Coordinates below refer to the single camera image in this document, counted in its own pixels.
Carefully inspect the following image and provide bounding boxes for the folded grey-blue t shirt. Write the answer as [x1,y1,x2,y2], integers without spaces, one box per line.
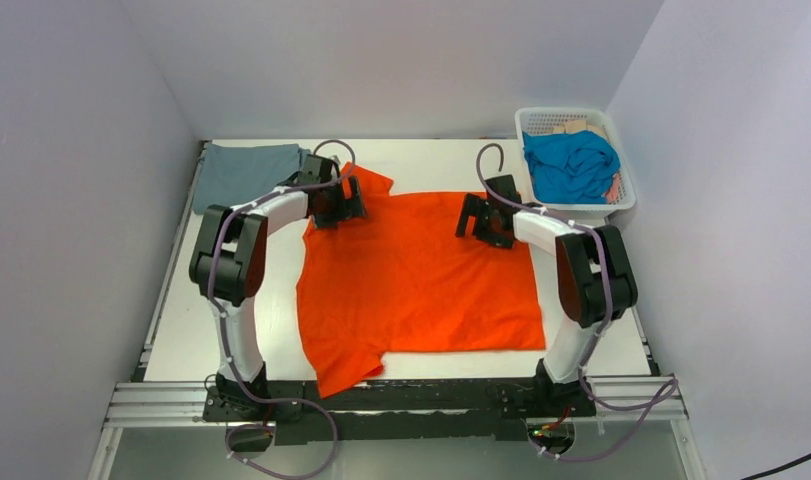
[192,143,310,215]

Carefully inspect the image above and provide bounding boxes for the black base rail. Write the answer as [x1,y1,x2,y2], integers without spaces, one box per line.
[202,377,596,446]

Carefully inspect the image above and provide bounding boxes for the blue t shirt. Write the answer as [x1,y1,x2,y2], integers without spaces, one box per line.
[522,131,621,205]

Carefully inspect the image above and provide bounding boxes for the orange t shirt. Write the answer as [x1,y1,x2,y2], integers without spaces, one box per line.
[296,167,547,397]

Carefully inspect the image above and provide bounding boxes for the white plastic basket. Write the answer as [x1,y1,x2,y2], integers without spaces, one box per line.
[514,107,636,218]

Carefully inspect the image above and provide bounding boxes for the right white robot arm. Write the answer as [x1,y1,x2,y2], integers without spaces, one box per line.
[455,175,638,398]

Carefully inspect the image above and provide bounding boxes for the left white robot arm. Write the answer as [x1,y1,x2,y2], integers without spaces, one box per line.
[188,154,367,402]

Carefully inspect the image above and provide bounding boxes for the black cable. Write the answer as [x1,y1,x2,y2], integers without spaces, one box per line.
[736,442,811,480]

